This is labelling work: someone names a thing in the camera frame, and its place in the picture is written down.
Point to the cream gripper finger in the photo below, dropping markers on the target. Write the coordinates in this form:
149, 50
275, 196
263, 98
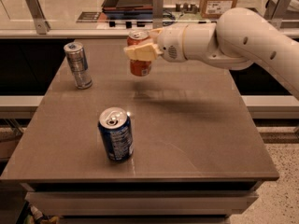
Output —
154, 33
145, 51

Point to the middle metal bracket post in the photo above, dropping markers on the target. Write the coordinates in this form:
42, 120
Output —
157, 13

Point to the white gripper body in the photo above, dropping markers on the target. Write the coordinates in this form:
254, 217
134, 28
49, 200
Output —
171, 42

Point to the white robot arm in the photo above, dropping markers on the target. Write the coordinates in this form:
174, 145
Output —
237, 40

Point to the orange coke can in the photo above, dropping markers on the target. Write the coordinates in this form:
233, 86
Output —
138, 68

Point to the right metal bracket post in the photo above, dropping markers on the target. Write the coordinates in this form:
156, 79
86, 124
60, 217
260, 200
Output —
274, 12

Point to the metal bracket post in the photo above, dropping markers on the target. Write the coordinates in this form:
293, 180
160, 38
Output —
274, 12
40, 22
157, 13

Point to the left metal bracket post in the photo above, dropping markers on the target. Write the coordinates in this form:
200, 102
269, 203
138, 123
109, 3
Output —
40, 22

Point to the silver redbull can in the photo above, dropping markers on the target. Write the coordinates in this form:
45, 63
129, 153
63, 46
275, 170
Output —
75, 55

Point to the grey table drawer front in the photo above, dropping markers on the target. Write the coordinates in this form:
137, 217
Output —
142, 203

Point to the blue pepsi can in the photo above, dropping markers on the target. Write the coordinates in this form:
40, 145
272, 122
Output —
115, 128

